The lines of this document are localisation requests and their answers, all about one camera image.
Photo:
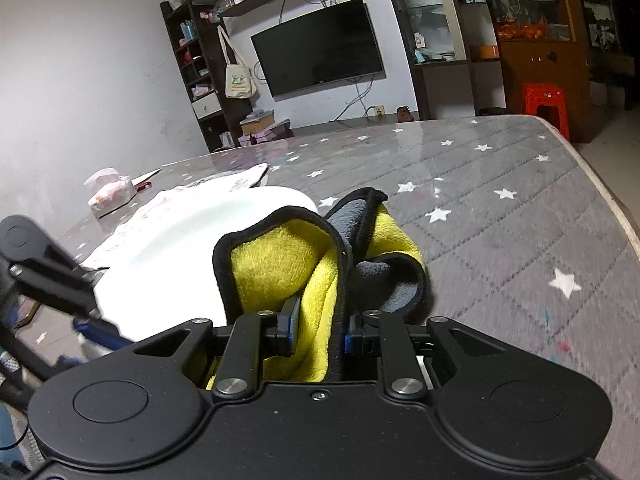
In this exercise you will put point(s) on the dark shelf unit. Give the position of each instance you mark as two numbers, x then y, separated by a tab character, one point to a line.
220	110

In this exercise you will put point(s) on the orange plastic bag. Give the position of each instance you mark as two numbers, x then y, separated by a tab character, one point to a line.
520	30

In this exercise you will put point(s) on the black low television bench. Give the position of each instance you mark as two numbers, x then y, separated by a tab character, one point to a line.
350	122

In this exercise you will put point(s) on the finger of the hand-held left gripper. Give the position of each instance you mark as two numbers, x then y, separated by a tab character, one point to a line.
50	275
20	360

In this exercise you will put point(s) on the white paper sheet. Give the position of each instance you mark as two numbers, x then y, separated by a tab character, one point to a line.
147	176

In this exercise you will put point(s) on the white bowl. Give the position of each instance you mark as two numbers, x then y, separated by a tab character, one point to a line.
175	260

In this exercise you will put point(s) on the stack of pink boxes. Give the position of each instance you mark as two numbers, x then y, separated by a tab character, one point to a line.
265	130

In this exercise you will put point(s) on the wet wipes packet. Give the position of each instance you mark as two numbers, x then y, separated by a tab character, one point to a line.
112	195

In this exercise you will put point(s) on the red pen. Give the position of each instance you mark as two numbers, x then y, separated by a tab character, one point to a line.
142	185

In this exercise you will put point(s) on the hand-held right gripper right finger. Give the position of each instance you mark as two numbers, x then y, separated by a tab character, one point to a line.
352	342

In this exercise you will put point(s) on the red plastic stool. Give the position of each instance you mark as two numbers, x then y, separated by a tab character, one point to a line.
542	92

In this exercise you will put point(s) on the glass display cabinet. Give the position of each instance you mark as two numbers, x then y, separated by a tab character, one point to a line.
440	85

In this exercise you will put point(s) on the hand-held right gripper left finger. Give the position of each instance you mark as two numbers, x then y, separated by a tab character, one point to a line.
287	327

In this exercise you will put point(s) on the cream tote bag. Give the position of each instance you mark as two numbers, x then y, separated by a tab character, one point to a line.
237	82

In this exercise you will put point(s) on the brown wooden cabinet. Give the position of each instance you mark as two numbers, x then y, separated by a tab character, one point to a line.
540	60

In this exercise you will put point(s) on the yellow grey cleaning cloth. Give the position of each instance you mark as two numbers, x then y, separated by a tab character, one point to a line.
270	270

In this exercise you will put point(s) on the wall socket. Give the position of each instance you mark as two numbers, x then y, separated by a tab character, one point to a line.
379	110

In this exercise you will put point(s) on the black television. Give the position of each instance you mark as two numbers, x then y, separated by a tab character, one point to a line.
315	45

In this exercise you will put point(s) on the grey star-print table cover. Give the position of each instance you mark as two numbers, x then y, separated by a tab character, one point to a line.
500	240

